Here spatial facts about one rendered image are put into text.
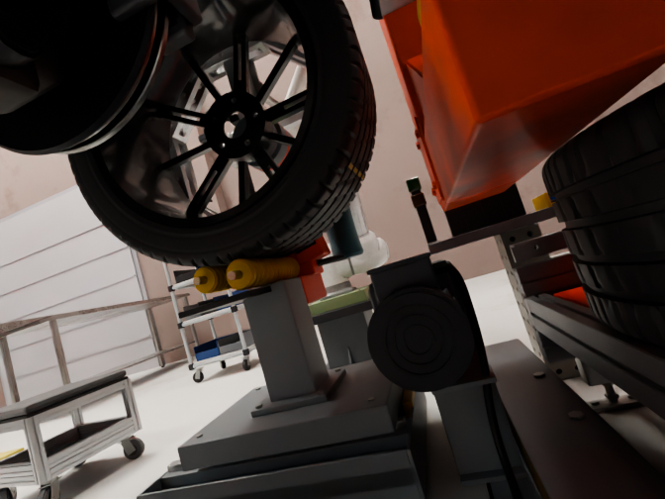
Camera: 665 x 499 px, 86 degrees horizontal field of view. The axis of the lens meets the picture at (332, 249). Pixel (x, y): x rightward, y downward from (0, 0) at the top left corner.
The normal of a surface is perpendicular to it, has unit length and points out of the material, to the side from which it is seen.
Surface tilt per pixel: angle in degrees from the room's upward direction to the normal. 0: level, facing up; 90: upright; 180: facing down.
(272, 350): 90
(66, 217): 90
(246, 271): 90
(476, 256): 90
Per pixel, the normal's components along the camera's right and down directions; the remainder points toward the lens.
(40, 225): -0.25, -0.01
